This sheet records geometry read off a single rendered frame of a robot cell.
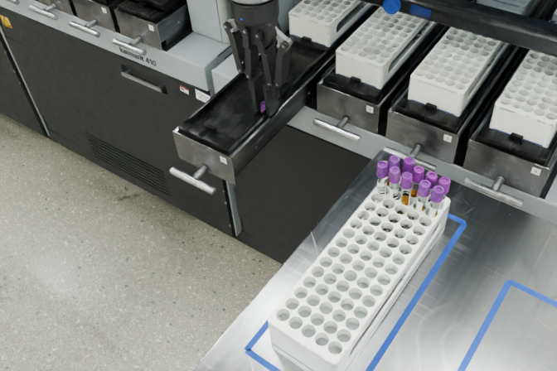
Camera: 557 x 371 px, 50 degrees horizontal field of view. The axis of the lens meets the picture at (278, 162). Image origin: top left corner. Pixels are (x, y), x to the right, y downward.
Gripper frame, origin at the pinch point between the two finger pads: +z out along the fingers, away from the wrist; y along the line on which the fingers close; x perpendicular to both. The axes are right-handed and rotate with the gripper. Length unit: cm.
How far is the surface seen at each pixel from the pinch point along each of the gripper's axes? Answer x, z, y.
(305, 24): -21.7, -1.0, 5.1
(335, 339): 36, -4, -36
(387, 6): -16.5, -13.6, -15.1
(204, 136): 12.2, 2.6, 4.5
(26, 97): -11, 55, 113
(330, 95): -11.2, 5.3, -7.1
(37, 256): 22, 84, 82
